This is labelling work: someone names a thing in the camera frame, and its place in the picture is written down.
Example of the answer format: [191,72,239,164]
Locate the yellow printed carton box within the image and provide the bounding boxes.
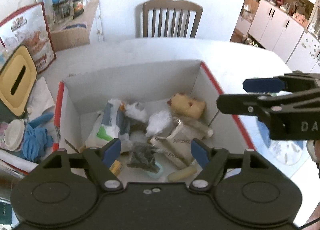
[110,160,123,176]

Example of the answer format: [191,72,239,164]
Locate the white green tissue pack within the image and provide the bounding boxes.
[85,99,132,153]

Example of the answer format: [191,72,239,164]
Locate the bag of black beads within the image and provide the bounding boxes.
[127,142,157,171]

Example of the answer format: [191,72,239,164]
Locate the teal pencil sharpener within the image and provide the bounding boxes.
[146,162,164,179]

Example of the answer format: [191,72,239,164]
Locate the bag of white beads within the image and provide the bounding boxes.
[145,110,174,138]

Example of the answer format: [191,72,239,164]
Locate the orange spotted cat toy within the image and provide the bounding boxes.
[167,93,206,120]

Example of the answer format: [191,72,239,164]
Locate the white tooth shaped toy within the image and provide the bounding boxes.
[125,102,149,123]

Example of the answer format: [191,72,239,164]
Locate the red and white cardboard box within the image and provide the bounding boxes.
[51,60,256,183]

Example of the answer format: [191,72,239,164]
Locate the blue rubber gloves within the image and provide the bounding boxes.
[22,112,54,162]

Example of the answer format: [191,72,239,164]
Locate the white round cup lid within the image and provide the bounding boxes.
[4,119,25,151]

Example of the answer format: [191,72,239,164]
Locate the yellow lidded tissue container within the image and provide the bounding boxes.
[1,44,37,121]

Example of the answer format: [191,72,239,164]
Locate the white wooden sideboard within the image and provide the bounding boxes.
[50,0,104,51]

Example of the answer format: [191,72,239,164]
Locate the wooden slatted chair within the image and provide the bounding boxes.
[135,0,203,38]

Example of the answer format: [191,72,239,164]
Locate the printed red white bag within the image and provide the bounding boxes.
[1,2,56,74]

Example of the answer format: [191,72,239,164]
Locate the white cabinet wall unit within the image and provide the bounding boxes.
[235,0,320,73]

